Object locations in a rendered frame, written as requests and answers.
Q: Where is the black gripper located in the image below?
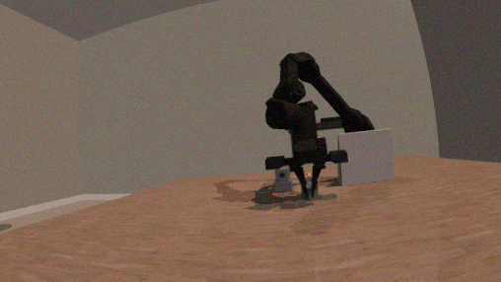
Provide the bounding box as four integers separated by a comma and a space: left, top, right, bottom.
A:
265, 127, 348, 197

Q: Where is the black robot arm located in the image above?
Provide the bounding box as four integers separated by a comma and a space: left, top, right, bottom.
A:
265, 52, 375, 166

